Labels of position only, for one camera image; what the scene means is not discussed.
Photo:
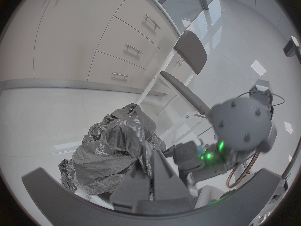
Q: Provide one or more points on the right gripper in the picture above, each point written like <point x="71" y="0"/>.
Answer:
<point x="211" y="166"/>

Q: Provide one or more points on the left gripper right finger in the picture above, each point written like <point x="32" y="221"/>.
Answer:
<point x="167" y="180"/>

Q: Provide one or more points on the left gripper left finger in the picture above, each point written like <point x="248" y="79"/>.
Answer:
<point x="131" y="189"/>

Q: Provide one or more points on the black plastic bag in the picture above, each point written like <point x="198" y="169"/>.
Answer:
<point x="112" y="149"/>

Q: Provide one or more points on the white trash bin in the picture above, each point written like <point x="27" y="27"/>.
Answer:
<point x="94" y="198"/>

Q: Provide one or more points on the crumpled black plastic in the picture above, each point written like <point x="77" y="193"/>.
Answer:
<point x="67" y="173"/>

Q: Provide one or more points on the white chair with grey seat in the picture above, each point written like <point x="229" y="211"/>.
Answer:
<point x="190" y="50"/>

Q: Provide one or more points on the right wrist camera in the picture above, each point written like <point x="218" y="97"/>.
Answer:
<point x="188" y="155"/>

